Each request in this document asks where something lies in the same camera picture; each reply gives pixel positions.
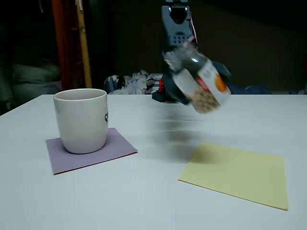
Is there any glass jar of beans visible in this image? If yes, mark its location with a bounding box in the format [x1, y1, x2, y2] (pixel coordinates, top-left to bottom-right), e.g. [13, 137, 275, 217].
[162, 45, 232, 114]

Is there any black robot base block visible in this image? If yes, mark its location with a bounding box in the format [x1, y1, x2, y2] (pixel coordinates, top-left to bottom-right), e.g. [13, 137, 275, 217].
[151, 92, 175, 104]

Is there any red table clamp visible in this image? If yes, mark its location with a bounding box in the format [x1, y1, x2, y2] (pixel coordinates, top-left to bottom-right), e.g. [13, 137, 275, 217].
[156, 79, 166, 94]

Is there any patterned blue grey bedsheet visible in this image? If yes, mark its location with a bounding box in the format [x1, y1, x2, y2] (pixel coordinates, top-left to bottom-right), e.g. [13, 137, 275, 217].
[104, 69, 272, 95]

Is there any purple paper square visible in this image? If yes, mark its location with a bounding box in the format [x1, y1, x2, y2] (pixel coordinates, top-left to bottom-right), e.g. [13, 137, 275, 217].
[45, 127, 139, 175]

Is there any bamboo pole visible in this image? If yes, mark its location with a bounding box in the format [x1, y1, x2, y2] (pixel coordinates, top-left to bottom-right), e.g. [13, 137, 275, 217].
[75, 0, 93, 88]

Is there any white ceramic mug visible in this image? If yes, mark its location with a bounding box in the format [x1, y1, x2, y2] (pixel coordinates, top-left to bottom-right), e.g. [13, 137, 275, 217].
[53, 88, 109, 155]

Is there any yellow paper square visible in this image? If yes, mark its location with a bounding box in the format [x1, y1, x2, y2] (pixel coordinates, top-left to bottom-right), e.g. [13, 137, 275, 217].
[177, 141, 289, 211]

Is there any grey folded bedding bundle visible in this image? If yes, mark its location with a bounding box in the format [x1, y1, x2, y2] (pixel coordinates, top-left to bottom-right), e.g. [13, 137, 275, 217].
[0, 61, 63, 115]

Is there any red-brown wooden post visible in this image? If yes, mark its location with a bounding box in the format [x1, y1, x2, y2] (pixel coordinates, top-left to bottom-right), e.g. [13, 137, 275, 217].
[51, 0, 83, 93]

